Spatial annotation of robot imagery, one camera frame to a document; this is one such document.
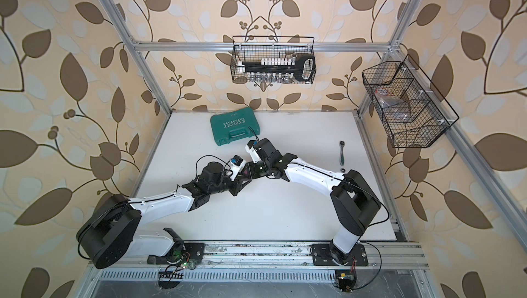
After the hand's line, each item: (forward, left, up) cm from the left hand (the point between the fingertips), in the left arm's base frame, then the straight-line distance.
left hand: (247, 175), depth 84 cm
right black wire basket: (+12, -61, +26) cm, 67 cm away
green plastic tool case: (+31, +12, -5) cm, 34 cm away
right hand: (+1, +1, +1) cm, 2 cm away
